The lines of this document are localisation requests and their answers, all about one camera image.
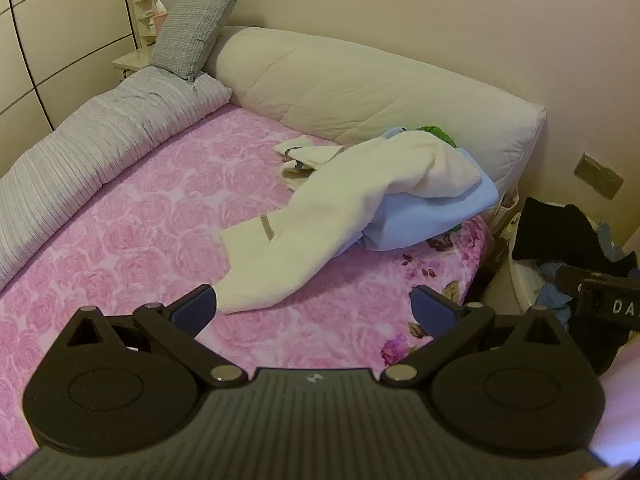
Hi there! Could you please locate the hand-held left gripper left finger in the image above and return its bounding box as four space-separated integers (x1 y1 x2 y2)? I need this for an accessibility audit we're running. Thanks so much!
64 284 247 389

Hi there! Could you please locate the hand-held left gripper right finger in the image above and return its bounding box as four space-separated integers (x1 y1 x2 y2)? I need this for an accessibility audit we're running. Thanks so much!
382 285 568 389

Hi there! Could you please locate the white fleece garment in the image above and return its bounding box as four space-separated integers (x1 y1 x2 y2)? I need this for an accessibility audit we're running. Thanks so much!
215 130 483 315

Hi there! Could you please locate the dark blue cloth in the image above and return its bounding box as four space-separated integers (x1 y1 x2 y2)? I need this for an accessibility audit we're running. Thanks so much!
536 260 574 327

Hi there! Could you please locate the white laundry basket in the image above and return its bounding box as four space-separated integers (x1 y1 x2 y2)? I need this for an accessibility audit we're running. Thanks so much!
480 187 576 321

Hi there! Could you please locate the black garment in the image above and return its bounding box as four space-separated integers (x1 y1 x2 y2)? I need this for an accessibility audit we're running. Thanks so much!
512 197 640 276

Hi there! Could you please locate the light blue garment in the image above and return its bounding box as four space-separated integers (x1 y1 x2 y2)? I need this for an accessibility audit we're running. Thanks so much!
360 127 500 252

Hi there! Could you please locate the pink floral blanket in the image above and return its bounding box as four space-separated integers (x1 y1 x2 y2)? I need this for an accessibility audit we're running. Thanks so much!
0 102 491 461

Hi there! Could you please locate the green garment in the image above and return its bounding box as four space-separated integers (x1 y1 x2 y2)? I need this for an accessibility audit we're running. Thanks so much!
415 125 458 149

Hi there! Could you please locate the grey striped quilt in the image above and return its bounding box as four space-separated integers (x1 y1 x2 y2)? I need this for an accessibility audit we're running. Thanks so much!
0 66 233 286

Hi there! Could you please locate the white bolster cushion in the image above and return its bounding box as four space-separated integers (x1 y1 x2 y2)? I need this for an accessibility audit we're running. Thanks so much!
205 25 547 196

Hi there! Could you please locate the white nightstand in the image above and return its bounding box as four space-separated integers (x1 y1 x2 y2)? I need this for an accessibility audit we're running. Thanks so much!
111 50 153 83

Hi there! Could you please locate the grey pillow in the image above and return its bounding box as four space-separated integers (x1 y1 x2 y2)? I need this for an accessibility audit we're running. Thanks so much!
148 0 242 81

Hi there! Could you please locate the white desk organizer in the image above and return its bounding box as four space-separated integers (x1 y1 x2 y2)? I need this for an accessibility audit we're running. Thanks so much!
131 0 161 41

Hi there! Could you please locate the cream wardrobe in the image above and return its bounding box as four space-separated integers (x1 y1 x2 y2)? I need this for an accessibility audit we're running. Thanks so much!
0 0 138 131

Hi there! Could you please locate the brass double wall socket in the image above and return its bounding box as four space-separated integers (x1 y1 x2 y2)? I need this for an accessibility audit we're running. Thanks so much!
573 152 625 200

